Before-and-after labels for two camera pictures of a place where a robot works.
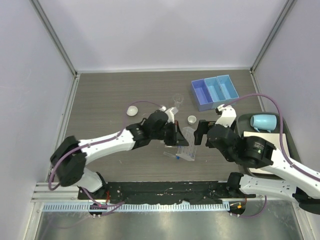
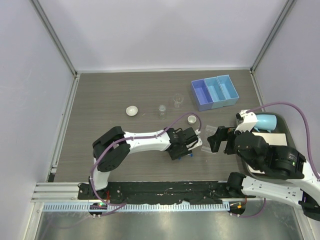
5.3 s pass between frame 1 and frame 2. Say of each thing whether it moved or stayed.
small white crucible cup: stayed
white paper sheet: stayed
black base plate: stayed
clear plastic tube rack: moved
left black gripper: moved
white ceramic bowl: stayed
